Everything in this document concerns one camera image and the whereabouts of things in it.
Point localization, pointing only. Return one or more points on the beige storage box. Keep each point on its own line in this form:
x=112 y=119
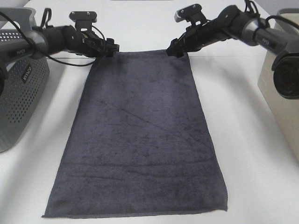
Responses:
x=280 y=105

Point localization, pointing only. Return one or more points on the dark grey towel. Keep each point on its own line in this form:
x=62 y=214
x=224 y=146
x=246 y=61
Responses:
x=139 y=144

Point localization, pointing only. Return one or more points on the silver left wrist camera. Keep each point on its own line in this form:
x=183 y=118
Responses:
x=83 y=19

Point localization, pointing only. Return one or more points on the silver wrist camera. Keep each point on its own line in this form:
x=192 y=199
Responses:
x=189 y=14
x=83 y=19

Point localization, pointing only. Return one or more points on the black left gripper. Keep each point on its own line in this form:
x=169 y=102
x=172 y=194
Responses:
x=90 y=45

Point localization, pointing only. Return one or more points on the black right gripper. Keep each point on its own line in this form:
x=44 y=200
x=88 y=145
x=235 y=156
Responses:
x=194 y=39

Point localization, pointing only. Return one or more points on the grey perforated plastic basket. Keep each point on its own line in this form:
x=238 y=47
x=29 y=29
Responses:
x=26 y=81

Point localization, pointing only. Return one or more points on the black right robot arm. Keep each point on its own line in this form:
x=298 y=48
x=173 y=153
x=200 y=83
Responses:
x=248 y=27

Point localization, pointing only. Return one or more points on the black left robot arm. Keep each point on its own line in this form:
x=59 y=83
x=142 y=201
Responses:
x=52 y=40

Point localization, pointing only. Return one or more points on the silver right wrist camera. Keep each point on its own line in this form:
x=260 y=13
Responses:
x=189 y=14

